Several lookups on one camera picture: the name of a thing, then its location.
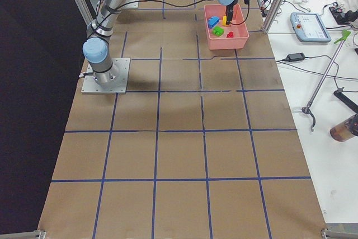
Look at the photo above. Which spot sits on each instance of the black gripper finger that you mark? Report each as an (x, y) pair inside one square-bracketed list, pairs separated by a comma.
[(229, 14)]

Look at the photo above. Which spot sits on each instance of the yellow toy block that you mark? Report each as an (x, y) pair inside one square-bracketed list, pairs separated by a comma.
[(225, 21)]

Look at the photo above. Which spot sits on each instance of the blue toy block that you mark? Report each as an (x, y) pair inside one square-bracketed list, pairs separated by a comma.
[(212, 21)]

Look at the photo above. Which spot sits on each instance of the green toy block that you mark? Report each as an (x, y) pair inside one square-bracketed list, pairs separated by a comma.
[(218, 31)]

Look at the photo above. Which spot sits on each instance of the pink plastic box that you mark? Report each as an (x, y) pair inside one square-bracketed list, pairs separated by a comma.
[(238, 27)]

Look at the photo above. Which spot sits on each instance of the teach pendant tablet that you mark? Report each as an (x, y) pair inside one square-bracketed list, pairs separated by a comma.
[(309, 27)]

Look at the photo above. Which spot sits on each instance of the black power adapter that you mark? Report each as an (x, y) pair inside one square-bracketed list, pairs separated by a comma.
[(295, 57)]

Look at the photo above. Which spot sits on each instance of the brown bottle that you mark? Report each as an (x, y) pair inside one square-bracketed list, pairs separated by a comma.
[(345, 130)]

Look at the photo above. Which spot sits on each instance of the green-handled reacher grabber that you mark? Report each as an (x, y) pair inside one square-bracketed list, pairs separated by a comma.
[(306, 109)]

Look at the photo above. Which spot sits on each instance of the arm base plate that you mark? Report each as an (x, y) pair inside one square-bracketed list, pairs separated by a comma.
[(113, 81)]

